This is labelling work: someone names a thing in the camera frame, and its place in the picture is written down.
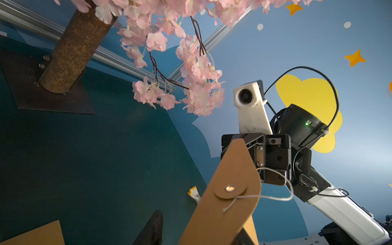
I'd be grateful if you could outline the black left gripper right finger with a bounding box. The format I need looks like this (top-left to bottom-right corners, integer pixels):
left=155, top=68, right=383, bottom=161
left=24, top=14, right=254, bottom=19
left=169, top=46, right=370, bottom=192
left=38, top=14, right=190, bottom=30
left=231, top=228, right=255, bottom=245

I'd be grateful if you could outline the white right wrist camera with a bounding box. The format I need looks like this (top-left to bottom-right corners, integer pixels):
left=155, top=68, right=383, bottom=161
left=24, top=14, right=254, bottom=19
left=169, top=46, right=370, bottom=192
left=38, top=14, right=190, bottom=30
left=234, top=80, right=273, bottom=135

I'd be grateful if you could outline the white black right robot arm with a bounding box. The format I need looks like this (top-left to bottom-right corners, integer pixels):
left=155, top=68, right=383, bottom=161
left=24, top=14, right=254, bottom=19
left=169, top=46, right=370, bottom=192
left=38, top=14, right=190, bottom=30
left=222, top=102, right=392, bottom=245

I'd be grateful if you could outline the dark metal tree base plate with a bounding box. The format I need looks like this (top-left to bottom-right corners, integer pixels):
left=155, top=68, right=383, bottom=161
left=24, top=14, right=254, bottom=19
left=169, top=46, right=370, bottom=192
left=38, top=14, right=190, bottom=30
left=0, top=47, right=96, bottom=115

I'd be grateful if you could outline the white yellow cloth strip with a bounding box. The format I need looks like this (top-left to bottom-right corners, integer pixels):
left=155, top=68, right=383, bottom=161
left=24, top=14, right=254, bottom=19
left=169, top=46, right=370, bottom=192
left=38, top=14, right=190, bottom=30
left=187, top=186, right=201, bottom=204

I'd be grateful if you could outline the brown kraft envelope front left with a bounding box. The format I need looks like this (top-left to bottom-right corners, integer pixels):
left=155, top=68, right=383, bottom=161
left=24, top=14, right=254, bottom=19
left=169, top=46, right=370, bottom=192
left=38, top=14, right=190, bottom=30
left=1, top=220, right=65, bottom=245

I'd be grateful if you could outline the brown kraft file bag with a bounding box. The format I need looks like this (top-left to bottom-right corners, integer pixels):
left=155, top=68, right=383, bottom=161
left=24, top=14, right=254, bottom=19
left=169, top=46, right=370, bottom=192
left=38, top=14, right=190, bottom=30
left=179, top=138, right=261, bottom=245

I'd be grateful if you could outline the white closure string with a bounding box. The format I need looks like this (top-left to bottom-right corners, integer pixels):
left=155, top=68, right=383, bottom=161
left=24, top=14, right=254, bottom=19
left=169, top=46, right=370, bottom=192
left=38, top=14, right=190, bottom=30
left=222, top=167, right=294, bottom=213

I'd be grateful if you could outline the pink cherry blossom tree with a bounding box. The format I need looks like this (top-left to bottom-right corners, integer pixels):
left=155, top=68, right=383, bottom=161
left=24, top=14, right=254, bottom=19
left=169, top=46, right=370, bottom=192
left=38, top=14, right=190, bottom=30
left=39, top=0, right=309, bottom=116

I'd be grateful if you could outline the aluminium back rail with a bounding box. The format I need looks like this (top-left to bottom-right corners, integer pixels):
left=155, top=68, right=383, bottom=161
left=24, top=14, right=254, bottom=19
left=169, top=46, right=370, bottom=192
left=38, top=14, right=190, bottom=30
left=0, top=0, right=177, bottom=91

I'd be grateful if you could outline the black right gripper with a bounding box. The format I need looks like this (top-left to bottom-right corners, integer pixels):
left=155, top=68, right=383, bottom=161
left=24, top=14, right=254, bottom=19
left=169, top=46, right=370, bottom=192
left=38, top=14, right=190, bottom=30
left=222, top=104, right=327, bottom=186

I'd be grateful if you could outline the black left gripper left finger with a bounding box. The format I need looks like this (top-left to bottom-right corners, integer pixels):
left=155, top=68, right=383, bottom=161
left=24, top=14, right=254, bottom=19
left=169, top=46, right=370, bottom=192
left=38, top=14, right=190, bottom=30
left=133, top=210, right=163, bottom=245

